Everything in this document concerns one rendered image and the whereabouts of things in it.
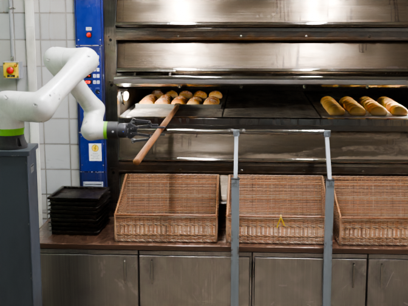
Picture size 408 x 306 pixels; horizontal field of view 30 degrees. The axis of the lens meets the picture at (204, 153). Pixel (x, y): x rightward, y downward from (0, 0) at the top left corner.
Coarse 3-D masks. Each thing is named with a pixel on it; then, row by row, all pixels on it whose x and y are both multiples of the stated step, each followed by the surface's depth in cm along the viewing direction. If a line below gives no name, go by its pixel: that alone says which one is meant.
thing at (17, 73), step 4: (4, 64) 437; (8, 64) 436; (12, 64) 436; (16, 64) 436; (20, 64) 438; (4, 68) 437; (16, 68) 437; (20, 68) 438; (4, 72) 437; (16, 72) 437; (20, 72) 439; (4, 76) 438; (8, 76) 438; (12, 76) 438; (16, 76) 438; (20, 76) 439
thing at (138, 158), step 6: (174, 108) 463; (168, 114) 439; (174, 114) 452; (168, 120) 420; (156, 132) 375; (150, 138) 358; (156, 138) 365; (150, 144) 345; (144, 150) 330; (138, 156) 316; (144, 156) 326; (138, 162) 311
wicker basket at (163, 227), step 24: (120, 192) 426; (144, 192) 447; (168, 192) 446; (192, 192) 445; (216, 192) 425; (120, 216) 404; (144, 216) 404; (168, 216) 404; (192, 216) 403; (216, 216) 402; (120, 240) 407; (144, 240) 406; (168, 240) 406; (192, 240) 405; (216, 240) 405
